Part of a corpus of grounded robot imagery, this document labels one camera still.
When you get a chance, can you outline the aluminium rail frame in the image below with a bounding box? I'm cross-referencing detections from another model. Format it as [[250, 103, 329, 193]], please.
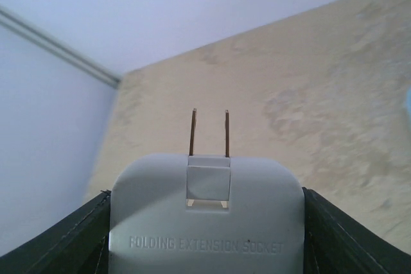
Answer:
[[1, 5, 122, 89]]

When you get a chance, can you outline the white charger block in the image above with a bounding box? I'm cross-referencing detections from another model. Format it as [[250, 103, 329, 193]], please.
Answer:
[[107, 108, 305, 274]]

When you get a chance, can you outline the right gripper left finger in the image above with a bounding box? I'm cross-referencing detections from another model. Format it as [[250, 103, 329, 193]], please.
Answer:
[[1, 190, 111, 273]]

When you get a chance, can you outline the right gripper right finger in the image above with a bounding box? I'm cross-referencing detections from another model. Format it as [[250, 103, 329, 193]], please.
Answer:
[[303, 187, 410, 273]]

